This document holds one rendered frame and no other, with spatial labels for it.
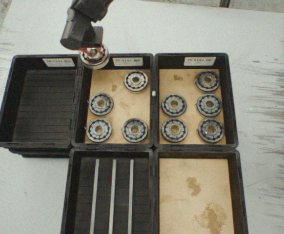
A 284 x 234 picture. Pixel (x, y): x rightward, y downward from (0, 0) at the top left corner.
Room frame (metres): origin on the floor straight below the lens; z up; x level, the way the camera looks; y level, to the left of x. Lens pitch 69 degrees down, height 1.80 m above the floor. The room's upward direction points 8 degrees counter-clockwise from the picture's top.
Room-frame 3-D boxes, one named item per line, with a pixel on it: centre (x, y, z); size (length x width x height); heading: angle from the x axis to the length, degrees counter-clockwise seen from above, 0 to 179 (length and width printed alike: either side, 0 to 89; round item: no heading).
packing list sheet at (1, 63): (0.73, 0.70, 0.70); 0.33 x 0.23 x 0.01; 164
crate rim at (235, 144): (0.39, -0.21, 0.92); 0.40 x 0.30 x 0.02; 172
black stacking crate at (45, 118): (0.48, 0.39, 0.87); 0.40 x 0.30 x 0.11; 172
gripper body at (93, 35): (0.56, 0.14, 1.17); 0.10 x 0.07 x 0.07; 80
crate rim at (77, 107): (0.44, 0.09, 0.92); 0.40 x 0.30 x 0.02; 172
